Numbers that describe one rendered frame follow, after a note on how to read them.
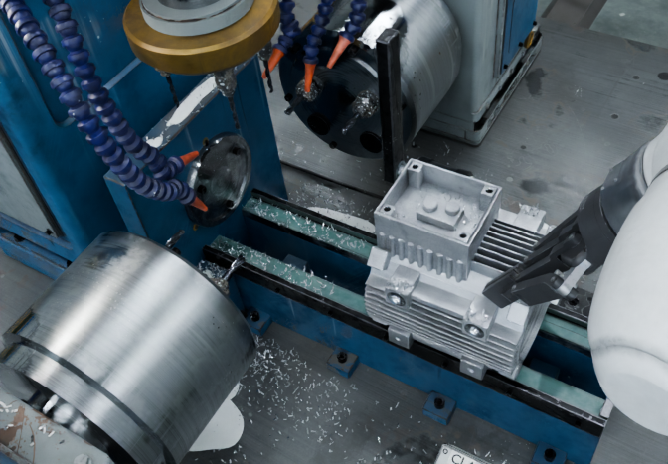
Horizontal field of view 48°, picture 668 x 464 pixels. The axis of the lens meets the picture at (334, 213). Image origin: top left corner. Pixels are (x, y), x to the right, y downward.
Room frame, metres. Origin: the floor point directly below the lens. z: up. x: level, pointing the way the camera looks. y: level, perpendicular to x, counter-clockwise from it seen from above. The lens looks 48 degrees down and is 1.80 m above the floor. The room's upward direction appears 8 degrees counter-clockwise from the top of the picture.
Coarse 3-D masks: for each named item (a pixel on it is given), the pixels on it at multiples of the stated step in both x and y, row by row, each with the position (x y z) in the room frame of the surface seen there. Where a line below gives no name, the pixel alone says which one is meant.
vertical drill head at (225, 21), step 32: (160, 0) 0.74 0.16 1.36; (192, 0) 0.72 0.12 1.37; (224, 0) 0.73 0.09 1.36; (256, 0) 0.75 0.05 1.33; (128, 32) 0.73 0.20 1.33; (160, 32) 0.72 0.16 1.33; (192, 32) 0.70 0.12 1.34; (224, 32) 0.70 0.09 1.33; (256, 32) 0.70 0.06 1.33; (160, 64) 0.69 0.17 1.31; (192, 64) 0.68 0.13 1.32; (224, 64) 0.68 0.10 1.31
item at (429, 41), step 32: (352, 0) 0.99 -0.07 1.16; (384, 0) 0.98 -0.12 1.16; (416, 0) 0.99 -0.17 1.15; (416, 32) 0.93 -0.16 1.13; (448, 32) 0.96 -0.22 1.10; (288, 64) 0.97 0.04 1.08; (320, 64) 0.93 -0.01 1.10; (352, 64) 0.89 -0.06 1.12; (416, 64) 0.89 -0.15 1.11; (448, 64) 0.93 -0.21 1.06; (288, 96) 0.97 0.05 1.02; (320, 96) 0.93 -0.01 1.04; (352, 96) 0.89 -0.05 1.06; (416, 96) 0.85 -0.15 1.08; (320, 128) 0.93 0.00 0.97; (352, 128) 0.90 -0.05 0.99; (416, 128) 0.84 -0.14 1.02
